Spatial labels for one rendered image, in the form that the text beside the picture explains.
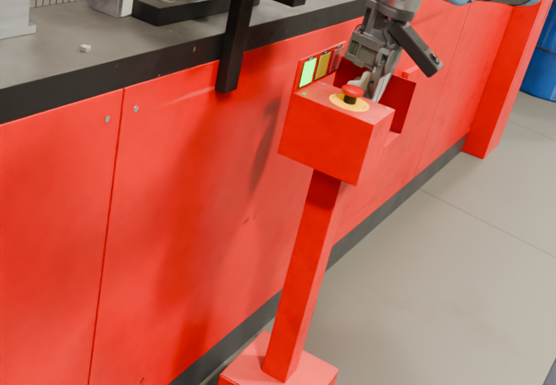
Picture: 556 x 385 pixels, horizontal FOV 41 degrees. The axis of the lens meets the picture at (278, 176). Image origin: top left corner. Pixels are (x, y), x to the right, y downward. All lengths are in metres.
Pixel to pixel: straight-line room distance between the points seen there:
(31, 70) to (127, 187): 0.28
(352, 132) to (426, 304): 1.09
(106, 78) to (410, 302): 1.45
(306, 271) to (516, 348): 0.92
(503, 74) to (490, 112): 0.18
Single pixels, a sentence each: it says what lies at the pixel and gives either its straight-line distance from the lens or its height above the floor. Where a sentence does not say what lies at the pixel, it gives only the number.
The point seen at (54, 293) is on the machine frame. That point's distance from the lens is 1.13.
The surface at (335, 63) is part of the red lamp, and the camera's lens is 1.42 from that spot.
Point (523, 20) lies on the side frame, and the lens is 3.26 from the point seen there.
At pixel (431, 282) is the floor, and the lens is 2.38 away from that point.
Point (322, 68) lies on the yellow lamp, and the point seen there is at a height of 0.81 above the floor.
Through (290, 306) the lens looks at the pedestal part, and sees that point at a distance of 1.55.
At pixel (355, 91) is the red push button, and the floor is 0.81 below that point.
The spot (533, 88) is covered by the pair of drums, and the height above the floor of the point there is 0.05.
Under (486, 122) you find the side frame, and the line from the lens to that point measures 3.38.
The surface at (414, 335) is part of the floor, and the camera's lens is 2.13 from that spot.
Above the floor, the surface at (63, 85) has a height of 0.86.
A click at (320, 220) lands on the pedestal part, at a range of 1.43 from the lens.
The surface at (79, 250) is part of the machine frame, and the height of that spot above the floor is 0.58.
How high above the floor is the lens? 1.22
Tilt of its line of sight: 27 degrees down
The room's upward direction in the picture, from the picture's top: 13 degrees clockwise
